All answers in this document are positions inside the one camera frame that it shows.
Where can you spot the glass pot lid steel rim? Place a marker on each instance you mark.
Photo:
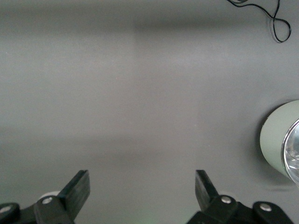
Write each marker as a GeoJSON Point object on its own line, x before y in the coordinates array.
{"type": "Point", "coordinates": [293, 149]}

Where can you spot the sage green cooking pot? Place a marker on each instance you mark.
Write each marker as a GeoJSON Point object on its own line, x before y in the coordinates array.
{"type": "Point", "coordinates": [272, 140]}

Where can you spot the dark grey table mat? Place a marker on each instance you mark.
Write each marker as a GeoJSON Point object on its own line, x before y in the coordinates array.
{"type": "Point", "coordinates": [140, 93]}

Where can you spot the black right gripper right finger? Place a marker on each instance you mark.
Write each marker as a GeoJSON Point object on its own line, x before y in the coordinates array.
{"type": "Point", "coordinates": [205, 196]}

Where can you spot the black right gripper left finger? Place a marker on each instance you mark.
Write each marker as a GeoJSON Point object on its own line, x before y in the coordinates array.
{"type": "Point", "coordinates": [74, 193]}

